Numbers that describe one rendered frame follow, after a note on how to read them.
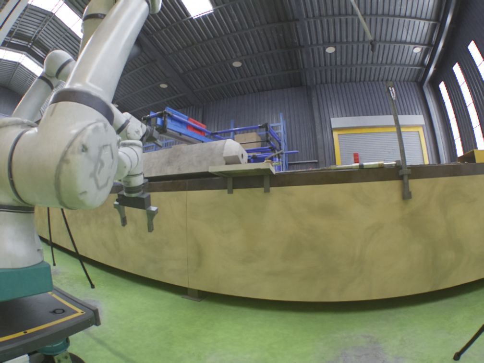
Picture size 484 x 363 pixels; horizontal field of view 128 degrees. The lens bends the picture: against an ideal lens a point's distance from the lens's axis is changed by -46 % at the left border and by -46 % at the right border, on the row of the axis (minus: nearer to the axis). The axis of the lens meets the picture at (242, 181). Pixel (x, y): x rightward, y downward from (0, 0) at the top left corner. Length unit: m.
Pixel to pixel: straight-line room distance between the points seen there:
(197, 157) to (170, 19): 10.25
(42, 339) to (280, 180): 1.12
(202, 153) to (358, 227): 0.98
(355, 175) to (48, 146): 1.14
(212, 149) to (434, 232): 1.36
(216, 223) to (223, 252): 0.17
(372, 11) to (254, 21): 5.50
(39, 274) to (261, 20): 10.71
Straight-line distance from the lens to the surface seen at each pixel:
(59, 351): 0.63
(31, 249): 0.50
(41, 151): 0.39
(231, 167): 1.02
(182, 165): 1.39
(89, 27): 0.82
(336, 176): 1.12
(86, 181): 0.35
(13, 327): 0.56
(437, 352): 1.03
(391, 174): 1.18
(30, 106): 1.18
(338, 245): 1.12
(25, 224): 0.50
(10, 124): 0.50
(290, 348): 0.98
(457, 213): 1.38
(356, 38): 11.91
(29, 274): 0.49
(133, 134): 1.05
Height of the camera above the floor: 0.58
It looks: 8 degrees up
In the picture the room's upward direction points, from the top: straight up
